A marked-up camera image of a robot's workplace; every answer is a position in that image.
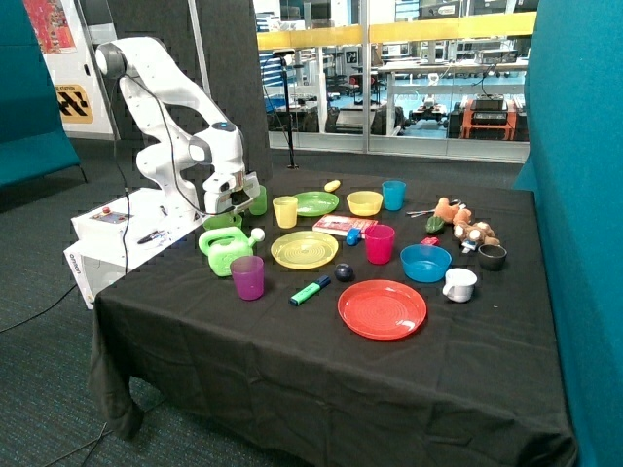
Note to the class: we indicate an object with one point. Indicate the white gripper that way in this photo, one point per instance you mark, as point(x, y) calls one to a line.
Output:
point(230, 193)

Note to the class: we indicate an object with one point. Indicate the green plastic bowl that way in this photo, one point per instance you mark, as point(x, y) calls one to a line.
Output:
point(221, 221)

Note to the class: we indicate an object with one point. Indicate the yellow plastic bowl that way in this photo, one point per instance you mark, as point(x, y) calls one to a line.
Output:
point(365, 203)

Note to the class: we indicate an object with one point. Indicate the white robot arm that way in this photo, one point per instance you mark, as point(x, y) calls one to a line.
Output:
point(198, 160)

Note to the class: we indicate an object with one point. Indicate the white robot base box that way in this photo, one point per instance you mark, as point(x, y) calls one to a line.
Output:
point(119, 236)

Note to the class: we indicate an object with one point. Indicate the yellow plastic plate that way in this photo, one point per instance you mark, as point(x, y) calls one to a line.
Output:
point(304, 250)

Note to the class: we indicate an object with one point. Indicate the green plastic plate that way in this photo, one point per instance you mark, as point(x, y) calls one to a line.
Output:
point(315, 203)

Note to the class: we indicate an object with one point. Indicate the red plastic plate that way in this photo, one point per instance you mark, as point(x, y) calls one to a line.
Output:
point(382, 310)

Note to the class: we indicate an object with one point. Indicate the green plastic cup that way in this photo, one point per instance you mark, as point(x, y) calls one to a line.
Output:
point(259, 205)

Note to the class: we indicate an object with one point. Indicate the green toy watering can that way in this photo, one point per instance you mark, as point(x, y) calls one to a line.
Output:
point(223, 246)

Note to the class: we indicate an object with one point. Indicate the yellow plastic cup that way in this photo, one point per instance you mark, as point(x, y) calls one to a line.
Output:
point(286, 211)

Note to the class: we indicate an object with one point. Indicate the purple plastic cup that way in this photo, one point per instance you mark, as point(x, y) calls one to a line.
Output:
point(248, 276)

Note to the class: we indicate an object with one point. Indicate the yellow toy potato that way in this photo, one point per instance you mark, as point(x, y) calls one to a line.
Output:
point(332, 186)

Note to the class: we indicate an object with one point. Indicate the red book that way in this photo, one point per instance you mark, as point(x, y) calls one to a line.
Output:
point(341, 225)

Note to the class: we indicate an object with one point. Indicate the green highlighter marker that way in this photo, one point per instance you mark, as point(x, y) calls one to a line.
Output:
point(307, 292)

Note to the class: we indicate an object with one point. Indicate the blue toy block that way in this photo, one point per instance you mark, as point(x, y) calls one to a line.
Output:
point(354, 236)

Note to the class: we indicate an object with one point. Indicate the dark blue ball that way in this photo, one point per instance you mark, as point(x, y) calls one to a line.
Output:
point(344, 272)

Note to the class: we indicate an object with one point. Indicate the pink plastic cup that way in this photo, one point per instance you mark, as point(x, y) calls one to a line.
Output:
point(379, 240)

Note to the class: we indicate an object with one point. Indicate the black tablecloth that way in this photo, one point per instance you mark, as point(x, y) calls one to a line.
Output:
point(477, 384)

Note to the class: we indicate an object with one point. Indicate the black tripod stand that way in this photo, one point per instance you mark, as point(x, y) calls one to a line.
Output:
point(281, 55)

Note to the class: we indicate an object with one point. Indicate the blue plastic cup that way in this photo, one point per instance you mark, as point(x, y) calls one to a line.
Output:
point(394, 194)

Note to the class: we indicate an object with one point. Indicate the yellow black sign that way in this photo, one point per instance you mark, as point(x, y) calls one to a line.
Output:
point(74, 105)

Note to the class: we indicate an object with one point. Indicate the blue plastic bowl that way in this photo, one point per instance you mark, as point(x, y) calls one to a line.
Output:
point(425, 263)

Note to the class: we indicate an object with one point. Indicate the small red toy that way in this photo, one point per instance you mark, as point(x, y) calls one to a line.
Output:
point(431, 240)

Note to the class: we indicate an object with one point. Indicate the green toy vegetable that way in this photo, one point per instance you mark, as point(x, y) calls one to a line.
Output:
point(435, 225)

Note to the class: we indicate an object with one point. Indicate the orange plush toy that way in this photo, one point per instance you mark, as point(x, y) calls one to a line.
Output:
point(446, 210)

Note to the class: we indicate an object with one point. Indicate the white mug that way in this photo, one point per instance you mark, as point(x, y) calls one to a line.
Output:
point(459, 285)

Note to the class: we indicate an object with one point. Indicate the brown teddy bear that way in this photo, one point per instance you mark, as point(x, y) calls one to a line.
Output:
point(471, 236)

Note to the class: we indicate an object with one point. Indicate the black small bowl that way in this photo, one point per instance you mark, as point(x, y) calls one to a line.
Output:
point(491, 257)

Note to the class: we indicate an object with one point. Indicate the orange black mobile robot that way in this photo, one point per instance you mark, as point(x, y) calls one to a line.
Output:
point(495, 117)

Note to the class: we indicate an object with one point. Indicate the teal partition panel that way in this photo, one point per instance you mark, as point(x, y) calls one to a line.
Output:
point(574, 168)

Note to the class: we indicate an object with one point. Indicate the red wall poster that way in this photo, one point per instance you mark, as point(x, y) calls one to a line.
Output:
point(49, 22)

